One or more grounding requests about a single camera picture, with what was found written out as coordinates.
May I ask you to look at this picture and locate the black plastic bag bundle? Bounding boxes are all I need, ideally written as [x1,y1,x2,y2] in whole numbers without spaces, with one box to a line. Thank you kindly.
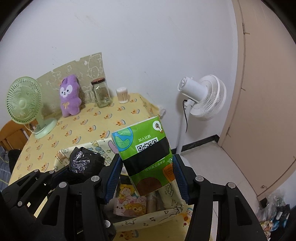
[69,147,105,178]

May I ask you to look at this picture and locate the yellow cartoon tissue pack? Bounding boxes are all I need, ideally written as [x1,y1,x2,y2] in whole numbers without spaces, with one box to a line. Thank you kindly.
[113,184,147,217]

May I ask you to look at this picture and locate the green tissue pack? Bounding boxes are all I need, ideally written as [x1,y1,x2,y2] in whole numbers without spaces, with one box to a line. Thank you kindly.
[112,116,175,196]

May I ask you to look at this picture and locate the blue plaid bedding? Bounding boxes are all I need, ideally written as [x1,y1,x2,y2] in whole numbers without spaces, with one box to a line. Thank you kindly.
[0,146,11,192]

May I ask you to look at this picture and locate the plastic bags on floor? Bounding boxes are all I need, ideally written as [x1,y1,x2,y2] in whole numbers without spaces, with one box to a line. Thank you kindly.
[256,191,295,240]

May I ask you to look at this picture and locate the black clothing on bed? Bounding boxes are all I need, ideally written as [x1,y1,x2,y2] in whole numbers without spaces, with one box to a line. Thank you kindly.
[8,149,22,173]

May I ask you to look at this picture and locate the yellow cartoon tablecloth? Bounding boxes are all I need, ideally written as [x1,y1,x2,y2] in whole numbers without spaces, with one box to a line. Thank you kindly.
[10,93,192,240]

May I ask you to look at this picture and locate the cartoon fabric storage box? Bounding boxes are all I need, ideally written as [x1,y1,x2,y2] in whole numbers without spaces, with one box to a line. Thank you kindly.
[53,136,195,232]

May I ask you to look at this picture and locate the glass jar with lid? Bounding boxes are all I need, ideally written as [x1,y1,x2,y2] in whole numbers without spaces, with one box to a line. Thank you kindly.
[91,78,112,108]

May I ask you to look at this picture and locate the purple plush toy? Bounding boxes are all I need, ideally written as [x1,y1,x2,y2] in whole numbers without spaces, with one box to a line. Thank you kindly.
[59,74,82,118]

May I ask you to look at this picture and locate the beige door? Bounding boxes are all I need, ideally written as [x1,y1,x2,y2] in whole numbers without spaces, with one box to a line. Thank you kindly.
[219,1,295,200]

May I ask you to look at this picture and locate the cotton swab container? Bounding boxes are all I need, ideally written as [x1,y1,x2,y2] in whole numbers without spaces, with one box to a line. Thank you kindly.
[116,87,130,103]

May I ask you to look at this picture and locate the green desk fan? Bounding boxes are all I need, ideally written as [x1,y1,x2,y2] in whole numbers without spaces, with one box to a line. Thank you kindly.
[6,76,57,139]

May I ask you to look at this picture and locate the cartoon print cardboard board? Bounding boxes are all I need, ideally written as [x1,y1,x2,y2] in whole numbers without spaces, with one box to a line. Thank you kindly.
[37,52,105,116]

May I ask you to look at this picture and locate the white standing fan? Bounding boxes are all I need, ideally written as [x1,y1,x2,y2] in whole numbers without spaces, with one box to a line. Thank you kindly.
[176,75,227,154]

